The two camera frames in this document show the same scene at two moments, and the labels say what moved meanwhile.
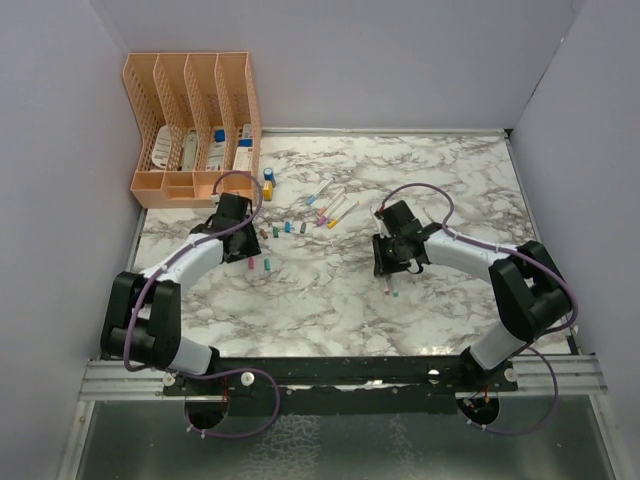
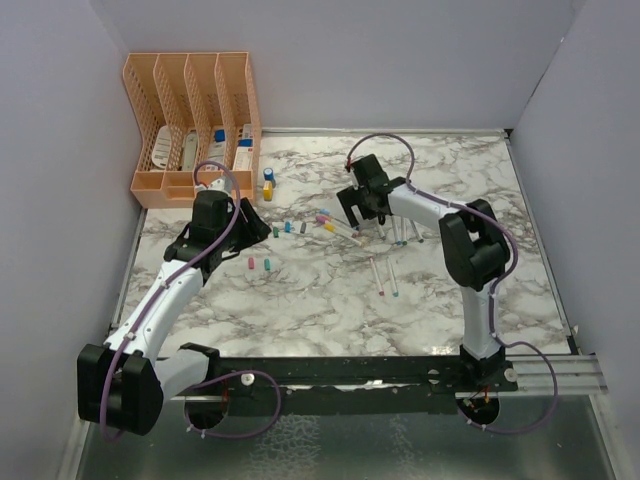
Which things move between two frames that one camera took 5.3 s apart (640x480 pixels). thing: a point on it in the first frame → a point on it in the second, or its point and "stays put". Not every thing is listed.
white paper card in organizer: [162, 147] stays put
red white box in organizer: [243, 156] stays put
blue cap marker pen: [311, 199] → [331, 213]
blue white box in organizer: [216, 155] stays put
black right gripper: [382, 264] → [350, 198]
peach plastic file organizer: [198, 122] stays put
